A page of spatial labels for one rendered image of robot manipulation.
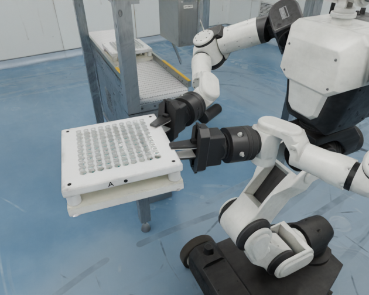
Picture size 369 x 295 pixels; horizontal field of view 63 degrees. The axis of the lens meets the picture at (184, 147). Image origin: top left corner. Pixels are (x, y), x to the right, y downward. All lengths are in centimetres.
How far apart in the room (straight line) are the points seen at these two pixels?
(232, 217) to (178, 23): 82
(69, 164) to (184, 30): 89
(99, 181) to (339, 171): 49
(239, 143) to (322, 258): 105
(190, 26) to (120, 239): 122
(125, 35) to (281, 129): 73
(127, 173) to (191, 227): 129
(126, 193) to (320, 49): 61
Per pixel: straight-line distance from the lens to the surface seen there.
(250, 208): 108
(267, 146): 76
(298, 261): 144
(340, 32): 89
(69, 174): 66
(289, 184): 103
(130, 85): 129
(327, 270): 165
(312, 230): 152
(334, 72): 87
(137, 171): 62
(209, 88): 92
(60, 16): 487
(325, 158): 72
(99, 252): 183
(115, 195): 65
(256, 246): 110
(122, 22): 122
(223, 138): 69
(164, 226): 189
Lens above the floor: 143
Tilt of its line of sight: 35 degrees down
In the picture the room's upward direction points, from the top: straight up
